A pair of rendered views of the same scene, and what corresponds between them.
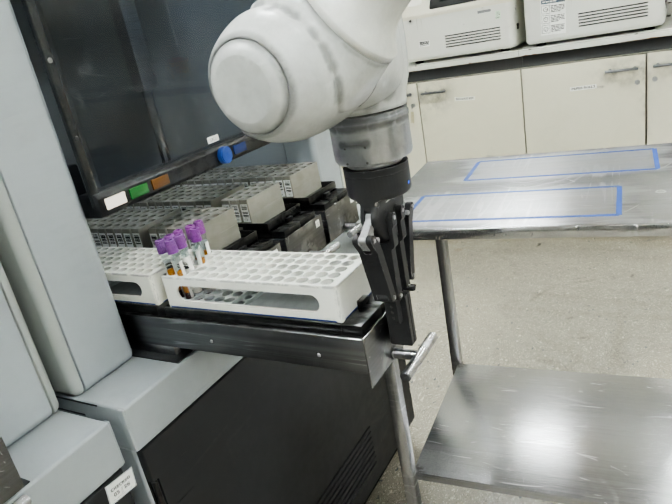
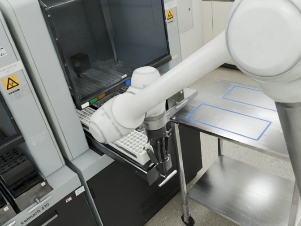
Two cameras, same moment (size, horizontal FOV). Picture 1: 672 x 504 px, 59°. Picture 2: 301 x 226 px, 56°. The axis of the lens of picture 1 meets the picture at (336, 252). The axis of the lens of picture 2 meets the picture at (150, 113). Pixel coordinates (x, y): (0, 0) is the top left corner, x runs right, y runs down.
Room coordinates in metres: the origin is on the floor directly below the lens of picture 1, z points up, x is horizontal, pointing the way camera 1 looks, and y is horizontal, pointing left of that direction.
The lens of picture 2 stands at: (-0.11, -0.32, 1.56)
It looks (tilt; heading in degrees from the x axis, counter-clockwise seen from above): 32 degrees down; 19
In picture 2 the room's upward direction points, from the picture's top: 11 degrees counter-clockwise
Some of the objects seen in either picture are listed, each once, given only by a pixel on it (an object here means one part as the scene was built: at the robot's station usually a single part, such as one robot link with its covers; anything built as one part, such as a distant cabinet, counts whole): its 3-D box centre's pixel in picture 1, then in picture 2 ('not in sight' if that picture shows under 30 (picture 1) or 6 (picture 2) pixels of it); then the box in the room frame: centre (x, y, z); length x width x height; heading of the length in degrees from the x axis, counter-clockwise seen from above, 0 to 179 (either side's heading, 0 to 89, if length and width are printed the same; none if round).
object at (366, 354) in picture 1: (202, 312); (111, 140); (0.85, 0.22, 0.78); 0.73 x 0.14 x 0.09; 57
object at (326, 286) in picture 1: (264, 285); (127, 141); (0.77, 0.11, 0.83); 0.30 x 0.10 x 0.06; 58
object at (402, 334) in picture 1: (399, 319); (161, 167); (0.66, -0.06, 0.80); 0.03 x 0.01 x 0.07; 57
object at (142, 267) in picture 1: (114, 275); (87, 119); (0.94, 0.37, 0.83); 0.30 x 0.10 x 0.06; 57
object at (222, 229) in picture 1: (214, 233); not in sight; (1.02, 0.21, 0.85); 0.12 x 0.02 x 0.06; 148
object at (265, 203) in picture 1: (262, 205); not in sight; (1.15, 0.12, 0.85); 0.12 x 0.02 x 0.06; 147
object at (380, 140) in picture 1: (371, 137); (153, 117); (0.67, -0.06, 1.03); 0.09 x 0.09 x 0.06
